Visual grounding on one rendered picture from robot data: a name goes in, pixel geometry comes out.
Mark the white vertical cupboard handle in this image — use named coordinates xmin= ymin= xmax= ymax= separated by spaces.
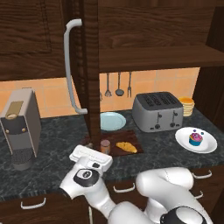
xmin=87 ymin=206 xmax=94 ymax=224

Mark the dark wood open cabinet door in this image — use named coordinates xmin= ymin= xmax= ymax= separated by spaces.
xmin=69 ymin=0 xmax=102 ymax=147

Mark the pink frosted blue cupcake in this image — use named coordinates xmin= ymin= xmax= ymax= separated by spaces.
xmin=188 ymin=132 xmax=204 ymax=147

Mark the grey hanging fork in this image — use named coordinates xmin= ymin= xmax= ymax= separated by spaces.
xmin=126 ymin=72 xmax=133 ymax=98

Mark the grey hanging ladle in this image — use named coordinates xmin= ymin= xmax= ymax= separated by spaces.
xmin=115 ymin=72 xmax=125 ymax=97

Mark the dark wood drawer front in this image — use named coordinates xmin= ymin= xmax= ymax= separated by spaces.
xmin=103 ymin=174 xmax=148 ymax=213
xmin=189 ymin=165 xmax=224 ymax=224
xmin=0 ymin=191 xmax=90 ymax=224

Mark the dark wood cabinet shelf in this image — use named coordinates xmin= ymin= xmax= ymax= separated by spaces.
xmin=98 ymin=44 xmax=224 ymax=74

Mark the golden croissant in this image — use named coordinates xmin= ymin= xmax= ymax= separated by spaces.
xmin=115 ymin=141 xmax=138 ymax=154

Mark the grey four-slot toaster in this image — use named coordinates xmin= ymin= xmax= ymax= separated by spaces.
xmin=131 ymin=91 xmax=185 ymax=133

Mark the grey hanging slotted spatula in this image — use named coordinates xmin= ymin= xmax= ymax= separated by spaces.
xmin=104 ymin=73 xmax=113 ymax=98

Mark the white drawer handle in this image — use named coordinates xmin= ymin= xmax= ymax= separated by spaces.
xmin=191 ymin=169 xmax=214 ymax=180
xmin=19 ymin=197 xmax=47 ymax=210
xmin=112 ymin=182 xmax=137 ymax=194
xmin=193 ymin=190 xmax=205 ymax=200

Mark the yellow stack of pancakes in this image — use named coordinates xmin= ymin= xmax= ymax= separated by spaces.
xmin=178 ymin=96 xmax=196 ymax=117

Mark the brown jam jar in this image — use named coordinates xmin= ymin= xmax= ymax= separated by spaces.
xmin=100 ymin=139 xmax=112 ymax=155

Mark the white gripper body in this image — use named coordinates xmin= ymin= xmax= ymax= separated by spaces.
xmin=68 ymin=144 xmax=114 ymax=172

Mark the dark wood cutting board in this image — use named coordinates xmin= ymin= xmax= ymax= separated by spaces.
xmin=80 ymin=129 xmax=144 ymax=158

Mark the dark wood closed cabinet door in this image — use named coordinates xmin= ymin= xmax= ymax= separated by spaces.
xmin=0 ymin=0 xmax=72 ymax=82

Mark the white plate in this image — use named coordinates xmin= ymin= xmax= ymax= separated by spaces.
xmin=174 ymin=126 xmax=219 ymax=155

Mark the grey coffee machine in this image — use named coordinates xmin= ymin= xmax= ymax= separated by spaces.
xmin=0 ymin=87 xmax=42 ymax=172

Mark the light blue plate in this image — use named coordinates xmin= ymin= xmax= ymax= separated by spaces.
xmin=100 ymin=111 xmax=128 ymax=132

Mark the grey curved cabinet door handle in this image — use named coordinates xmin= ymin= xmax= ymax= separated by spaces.
xmin=63 ymin=18 xmax=88 ymax=116

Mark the dark wood tall cabinet panel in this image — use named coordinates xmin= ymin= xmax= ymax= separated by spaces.
xmin=192 ymin=5 xmax=224 ymax=125

